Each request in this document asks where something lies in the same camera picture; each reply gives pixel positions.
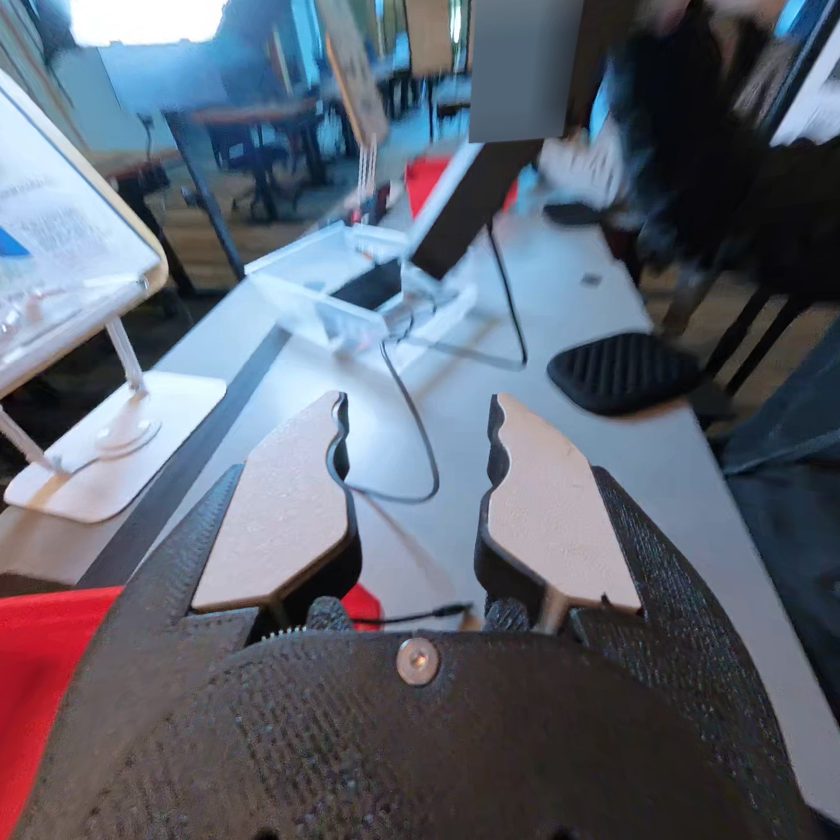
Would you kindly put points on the softbox light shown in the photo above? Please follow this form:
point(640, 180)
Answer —
point(144, 19)

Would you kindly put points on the clear plastic bin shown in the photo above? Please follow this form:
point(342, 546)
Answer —
point(295, 295)

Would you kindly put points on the person's dark clothing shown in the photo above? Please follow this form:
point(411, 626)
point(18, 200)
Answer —
point(787, 525)

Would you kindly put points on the black wrist rest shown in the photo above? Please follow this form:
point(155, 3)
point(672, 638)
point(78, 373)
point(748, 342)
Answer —
point(623, 374)

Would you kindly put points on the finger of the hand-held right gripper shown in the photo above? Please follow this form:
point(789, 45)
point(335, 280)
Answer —
point(479, 197)

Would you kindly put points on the red plastic bin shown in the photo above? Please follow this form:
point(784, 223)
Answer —
point(39, 656)
point(426, 184)

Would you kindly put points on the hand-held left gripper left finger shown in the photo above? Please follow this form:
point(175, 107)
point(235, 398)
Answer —
point(275, 525)

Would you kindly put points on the black light stand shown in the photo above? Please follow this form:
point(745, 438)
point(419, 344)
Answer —
point(203, 197)

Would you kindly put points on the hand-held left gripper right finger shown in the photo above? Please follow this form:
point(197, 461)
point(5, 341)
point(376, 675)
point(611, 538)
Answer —
point(558, 525)

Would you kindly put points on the black bin divider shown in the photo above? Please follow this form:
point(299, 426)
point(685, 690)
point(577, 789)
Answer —
point(367, 285)

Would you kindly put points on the black office chair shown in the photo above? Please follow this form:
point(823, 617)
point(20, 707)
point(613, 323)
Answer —
point(807, 216)

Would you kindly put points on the small wooden instruction board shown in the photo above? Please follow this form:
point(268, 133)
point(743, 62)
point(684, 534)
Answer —
point(358, 72)

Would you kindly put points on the white board stand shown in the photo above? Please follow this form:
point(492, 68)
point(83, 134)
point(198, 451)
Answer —
point(131, 459)

